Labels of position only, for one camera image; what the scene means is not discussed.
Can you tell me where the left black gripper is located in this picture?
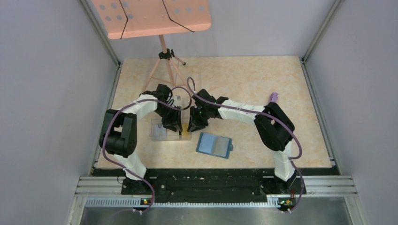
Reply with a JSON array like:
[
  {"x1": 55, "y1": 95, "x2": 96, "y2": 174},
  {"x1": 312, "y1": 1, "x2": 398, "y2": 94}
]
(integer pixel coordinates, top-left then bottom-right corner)
[{"x1": 154, "y1": 104, "x2": 182, "y2": 132}]

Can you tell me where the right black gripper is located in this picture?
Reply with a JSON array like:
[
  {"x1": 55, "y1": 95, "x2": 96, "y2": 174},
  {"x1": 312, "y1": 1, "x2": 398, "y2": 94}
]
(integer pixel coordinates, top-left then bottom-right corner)
[{"x1": 188, "y1": 106, "x2": 210, "y2": 133}]

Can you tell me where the clear plastic box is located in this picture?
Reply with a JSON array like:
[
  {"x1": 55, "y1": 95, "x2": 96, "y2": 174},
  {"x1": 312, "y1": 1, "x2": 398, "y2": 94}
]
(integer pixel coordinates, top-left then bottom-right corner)
[{"x1": 149, "y1": 118, "x2": 191, "y2": 142}]

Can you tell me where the blue card holder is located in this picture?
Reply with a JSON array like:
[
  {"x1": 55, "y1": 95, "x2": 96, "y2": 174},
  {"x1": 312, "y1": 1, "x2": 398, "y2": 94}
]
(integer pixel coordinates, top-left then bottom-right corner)
[{"x1": 196, "y1": 132, "x2": 233, "y2": 159}]

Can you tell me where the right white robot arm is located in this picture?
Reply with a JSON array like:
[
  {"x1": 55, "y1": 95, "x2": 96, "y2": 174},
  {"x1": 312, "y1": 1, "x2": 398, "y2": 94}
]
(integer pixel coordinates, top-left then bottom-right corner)
[{"x1": 188, "y1": 89, "x2": 296, "y2": 193}]

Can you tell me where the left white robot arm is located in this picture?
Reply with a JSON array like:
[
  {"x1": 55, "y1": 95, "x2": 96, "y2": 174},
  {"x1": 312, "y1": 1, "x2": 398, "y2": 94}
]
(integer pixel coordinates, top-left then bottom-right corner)
[{"x1": 99, "y1": 84, "x2": 183, "y2": 194}]

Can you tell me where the purple glitter cylinder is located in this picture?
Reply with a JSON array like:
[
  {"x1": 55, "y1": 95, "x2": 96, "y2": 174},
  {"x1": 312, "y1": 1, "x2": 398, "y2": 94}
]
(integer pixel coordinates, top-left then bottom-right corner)
[{"x1": 269, "y1": 92, "x2": 279, "y2": 103}]

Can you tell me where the pink music stand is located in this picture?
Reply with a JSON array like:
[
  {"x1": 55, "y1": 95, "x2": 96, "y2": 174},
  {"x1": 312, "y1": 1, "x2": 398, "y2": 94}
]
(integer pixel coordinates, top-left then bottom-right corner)
[{"x1": 92, "y1": 0, "x2": 212, "y2": 91}]

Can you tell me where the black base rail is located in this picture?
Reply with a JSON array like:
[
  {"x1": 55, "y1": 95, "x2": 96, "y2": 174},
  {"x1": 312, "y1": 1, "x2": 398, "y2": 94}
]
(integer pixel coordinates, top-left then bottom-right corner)
[{"x1": 92, "y1": 165, "x2": 339, "y2": 206}]

